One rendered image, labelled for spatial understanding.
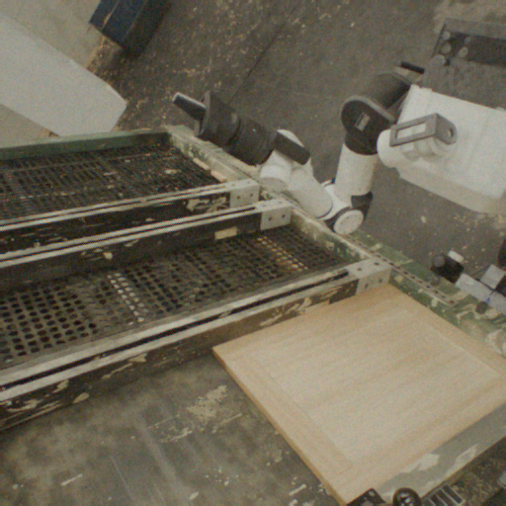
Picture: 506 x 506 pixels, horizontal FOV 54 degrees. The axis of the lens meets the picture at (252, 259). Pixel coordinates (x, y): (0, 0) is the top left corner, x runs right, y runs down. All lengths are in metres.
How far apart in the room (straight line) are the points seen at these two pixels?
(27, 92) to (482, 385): 4.23
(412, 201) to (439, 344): 1.39
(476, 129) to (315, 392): 0.57
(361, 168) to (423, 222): 1.34
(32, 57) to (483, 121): 4.10
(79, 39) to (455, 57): 5.45
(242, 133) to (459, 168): 0.41
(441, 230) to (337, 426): 1.59
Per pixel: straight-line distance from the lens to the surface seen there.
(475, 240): 2.38
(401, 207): 2.57
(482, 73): 0.97
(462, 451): 1.00
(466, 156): 0.95
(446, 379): 1.17
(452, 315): 1.33
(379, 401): 1.06
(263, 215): 1.60
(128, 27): 5.20
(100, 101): 4.90
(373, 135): 1.09
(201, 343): 1.08
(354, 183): 1.20
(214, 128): 0.98
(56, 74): 4.75
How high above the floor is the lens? 2.13
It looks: 46 degrees down
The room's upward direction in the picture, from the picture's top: 63 degrees counter-clockwise
